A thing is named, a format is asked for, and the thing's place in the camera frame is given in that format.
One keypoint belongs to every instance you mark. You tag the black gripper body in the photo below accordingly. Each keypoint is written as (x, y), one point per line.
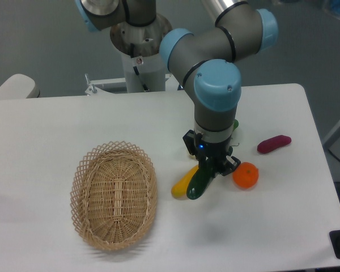
(197, 146)

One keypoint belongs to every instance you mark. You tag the dark green cucumber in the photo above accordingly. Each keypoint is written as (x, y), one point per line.
(200, 181)

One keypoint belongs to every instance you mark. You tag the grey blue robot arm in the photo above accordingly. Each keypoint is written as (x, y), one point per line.
(203, 65)

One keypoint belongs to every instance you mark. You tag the green vegetable behind arm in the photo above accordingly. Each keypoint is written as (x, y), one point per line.
(235, 124)

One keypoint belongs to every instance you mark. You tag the orange tangerine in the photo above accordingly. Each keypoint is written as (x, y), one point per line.
(246, 175)

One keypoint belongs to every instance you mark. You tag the yellow banana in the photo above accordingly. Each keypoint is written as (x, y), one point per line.
(180, 188)

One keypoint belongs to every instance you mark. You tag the purple eggplant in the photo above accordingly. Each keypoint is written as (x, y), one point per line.
(273, 143)

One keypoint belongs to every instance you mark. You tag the woven wicker basket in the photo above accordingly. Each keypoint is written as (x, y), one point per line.
(114, 196)

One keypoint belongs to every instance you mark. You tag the white chair armrest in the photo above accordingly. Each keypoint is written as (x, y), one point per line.
(19, 86)

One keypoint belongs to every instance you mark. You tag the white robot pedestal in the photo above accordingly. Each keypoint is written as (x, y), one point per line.
(138, 42)

